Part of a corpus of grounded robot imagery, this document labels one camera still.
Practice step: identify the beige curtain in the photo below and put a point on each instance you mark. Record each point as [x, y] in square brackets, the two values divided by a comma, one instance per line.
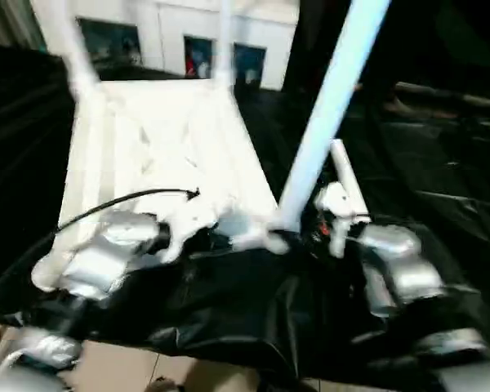
[8, 20]

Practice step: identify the black work mat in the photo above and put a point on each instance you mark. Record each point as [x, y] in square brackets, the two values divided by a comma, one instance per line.
[433, 183]

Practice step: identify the red bottle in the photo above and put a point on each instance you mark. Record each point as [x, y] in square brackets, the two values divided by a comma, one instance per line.
[192, 63]

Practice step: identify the white plastic table leg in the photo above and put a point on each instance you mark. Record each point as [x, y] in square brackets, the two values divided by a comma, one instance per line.
[347, 175]
[224, 41]
[330, 102]
[81, 53]

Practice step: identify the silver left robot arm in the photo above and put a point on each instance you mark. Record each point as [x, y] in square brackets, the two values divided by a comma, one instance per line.
[102, 257]

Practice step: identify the white sideboard cabinet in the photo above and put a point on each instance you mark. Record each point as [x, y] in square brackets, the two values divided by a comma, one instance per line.
[167, 24]

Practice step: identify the white plastic table top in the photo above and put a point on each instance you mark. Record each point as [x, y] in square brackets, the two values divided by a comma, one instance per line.
[155, 143]

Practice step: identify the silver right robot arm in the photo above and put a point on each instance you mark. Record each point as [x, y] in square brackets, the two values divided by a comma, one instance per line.
[400, 261]

